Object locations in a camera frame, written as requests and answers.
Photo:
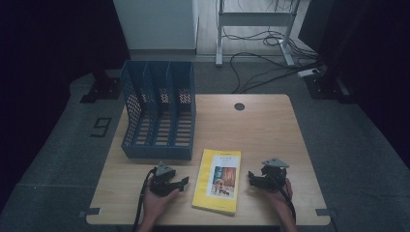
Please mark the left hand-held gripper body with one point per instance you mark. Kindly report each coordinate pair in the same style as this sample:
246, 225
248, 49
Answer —
162, 182

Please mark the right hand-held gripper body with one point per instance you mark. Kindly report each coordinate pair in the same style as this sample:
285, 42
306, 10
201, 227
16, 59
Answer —
274, 177

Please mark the yellow book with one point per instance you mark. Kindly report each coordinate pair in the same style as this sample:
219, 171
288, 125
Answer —
219, 180

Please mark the blue file rack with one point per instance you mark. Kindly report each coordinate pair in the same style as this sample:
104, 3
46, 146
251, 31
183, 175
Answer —
161, 129

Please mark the person's right hand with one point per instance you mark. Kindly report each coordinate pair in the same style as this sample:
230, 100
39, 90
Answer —
282, 199

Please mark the person's left hand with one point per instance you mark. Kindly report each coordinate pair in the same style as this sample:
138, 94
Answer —
156, 206

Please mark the black round table grommet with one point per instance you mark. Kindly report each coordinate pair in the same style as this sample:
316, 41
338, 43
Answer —
239, 106

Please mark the black stand base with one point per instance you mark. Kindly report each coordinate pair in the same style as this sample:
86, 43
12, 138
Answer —
104, 88
325, 88

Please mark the white power strip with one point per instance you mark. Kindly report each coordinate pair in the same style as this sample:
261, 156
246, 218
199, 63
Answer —
307, 72

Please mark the white cabinet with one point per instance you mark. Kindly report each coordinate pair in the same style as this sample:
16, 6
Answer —
158, 25

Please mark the dark curtain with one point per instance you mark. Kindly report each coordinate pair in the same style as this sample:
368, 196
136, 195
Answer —
38, 64
370, 48

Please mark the white metal desk frame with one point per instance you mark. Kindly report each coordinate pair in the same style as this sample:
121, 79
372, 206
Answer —
254, 18

